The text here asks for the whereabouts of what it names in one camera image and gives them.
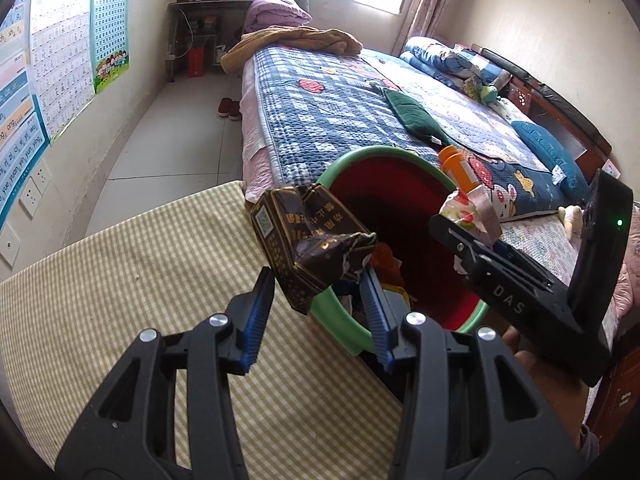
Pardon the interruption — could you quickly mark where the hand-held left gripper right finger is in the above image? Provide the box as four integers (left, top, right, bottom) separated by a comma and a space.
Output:
359, 266, 586, 480

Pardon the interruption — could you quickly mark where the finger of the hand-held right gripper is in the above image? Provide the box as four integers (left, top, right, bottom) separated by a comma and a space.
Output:
492, 241, 551, 283
429, 214, 553, 293

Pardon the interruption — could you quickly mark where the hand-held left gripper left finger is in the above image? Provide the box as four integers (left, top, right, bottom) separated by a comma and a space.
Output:
55, 266, 276, 480

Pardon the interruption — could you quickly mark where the yellow pink floral wrapper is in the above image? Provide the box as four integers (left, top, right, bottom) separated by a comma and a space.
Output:
439, 186, 503, 251

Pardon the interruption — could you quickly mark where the red bucket with green rim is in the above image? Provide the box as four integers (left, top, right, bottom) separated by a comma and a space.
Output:
309, 145, 491, 358

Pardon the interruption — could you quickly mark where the brown gold crushed box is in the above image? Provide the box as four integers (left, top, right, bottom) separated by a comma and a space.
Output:
249, 184, 378, 316

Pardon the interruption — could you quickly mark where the person's right hand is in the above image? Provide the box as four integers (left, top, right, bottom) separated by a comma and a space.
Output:
502, 326, 601, 443

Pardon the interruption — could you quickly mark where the white plush toy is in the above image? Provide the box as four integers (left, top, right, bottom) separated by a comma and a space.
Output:
557, 204, 586, 236

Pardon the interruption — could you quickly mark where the orange plastic bottle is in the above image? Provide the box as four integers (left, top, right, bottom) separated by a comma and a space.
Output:
438, 145, 485, 195

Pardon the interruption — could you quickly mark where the blue pillow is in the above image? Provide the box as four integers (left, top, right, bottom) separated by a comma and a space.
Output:
511, 120, 591, 206

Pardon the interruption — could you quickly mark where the yellow checked tablecloth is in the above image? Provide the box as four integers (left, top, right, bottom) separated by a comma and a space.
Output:
0, 180, 406, 480

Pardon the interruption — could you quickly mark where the dark green cloth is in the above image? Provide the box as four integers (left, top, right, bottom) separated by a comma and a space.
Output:
384, 89, 451, 147

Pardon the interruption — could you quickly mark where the dark wooden headboard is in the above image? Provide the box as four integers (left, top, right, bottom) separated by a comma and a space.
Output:
472, 44, 613, 163

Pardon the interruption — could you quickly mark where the pink bed sheet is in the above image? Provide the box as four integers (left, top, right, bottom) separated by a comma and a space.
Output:
240, 67, 273, 198

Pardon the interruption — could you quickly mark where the blue folded bedding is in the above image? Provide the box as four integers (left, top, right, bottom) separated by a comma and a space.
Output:
400, 36, 513, 92

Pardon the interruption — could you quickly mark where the bed with blue quilt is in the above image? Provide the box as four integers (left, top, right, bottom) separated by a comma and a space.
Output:
252, 42, 566, 221

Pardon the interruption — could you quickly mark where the pink patterned curtain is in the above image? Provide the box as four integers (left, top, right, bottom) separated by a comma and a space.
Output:
397, 0, 473, 58

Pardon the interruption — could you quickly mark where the yellow blanket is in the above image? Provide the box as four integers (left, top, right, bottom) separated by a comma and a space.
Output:
221, 26, 363, 75

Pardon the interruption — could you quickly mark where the purple folded quilt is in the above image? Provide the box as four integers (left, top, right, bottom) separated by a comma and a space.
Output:
244, 0, 312, 33

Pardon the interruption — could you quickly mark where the dark metal desk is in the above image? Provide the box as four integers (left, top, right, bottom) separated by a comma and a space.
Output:
167, 0, 253, 81

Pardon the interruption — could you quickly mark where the white wall plate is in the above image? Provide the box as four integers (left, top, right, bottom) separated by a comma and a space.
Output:
0, 222, 22, 268

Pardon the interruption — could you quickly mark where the blue letter wall poster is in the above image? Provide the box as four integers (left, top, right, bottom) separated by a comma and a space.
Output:
0, 0, 51, 233

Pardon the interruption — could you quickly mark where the teal chart wall poster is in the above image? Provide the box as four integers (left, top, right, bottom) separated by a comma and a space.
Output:
90, 0, 132, 95

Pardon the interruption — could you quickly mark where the white chart wall poster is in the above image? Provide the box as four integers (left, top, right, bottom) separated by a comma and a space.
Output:
27, 0, 98, 143

